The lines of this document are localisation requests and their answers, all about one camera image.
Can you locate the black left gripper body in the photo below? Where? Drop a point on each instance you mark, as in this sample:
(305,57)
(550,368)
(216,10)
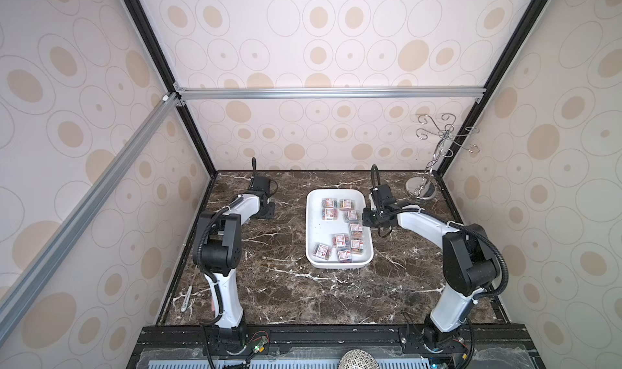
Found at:
(268,213)

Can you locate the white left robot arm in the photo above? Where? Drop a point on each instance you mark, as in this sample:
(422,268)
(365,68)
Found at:
(218,246)

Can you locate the black corner frame post right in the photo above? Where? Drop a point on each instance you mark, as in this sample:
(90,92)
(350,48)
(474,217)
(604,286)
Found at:
(521,32)

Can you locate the silver wire hook stand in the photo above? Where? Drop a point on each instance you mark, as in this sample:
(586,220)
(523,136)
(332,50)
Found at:
(421,187)

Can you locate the black corner frame post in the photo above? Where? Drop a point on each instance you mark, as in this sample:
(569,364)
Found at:
(521,32)
(157,55)

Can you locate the metal mesh ball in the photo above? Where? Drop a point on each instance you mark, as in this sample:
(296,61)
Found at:
(358,359)

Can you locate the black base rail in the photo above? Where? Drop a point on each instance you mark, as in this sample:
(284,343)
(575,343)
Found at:
(325,346)

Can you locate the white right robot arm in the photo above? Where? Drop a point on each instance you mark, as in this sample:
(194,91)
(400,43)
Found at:
(473,267)

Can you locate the paper clip box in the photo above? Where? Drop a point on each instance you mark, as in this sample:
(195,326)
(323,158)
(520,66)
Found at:
(330,214)
(329,203)
(322,252)
(346,204)
(356,230)
(344,256)
(351,216)
(340,241)
(357,246)

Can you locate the horizontal aluminium rail back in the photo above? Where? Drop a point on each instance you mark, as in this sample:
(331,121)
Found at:
(332,92)

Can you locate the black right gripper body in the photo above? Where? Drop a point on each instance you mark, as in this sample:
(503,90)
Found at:
(371,217)

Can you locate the diagonal aluminium rail left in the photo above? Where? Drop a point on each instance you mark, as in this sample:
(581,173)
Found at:
(30,284)

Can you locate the black corner frame post left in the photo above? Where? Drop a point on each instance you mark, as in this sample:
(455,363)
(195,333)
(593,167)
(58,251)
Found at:
(157,55)

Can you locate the white plastic storage tray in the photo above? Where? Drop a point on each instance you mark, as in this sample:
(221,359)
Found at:
(318,231)

